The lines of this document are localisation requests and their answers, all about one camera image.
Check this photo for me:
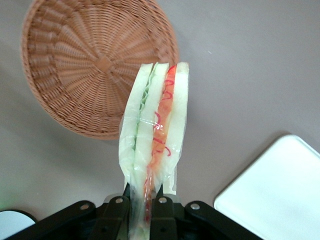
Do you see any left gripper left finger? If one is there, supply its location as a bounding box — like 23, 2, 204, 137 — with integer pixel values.
7, 183, 131, 240

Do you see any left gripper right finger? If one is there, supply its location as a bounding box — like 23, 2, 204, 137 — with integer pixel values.
151, 186, 266, 240

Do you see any triangle sandwich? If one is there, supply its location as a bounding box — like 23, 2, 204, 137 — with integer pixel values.
117, 61, 190, 240

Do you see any cream plastic tray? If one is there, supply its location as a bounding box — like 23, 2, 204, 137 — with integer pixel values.
213, 134, 320, 240

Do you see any round brown wicker basket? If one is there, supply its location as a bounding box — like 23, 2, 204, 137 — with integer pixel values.
21, 0, 180, 141

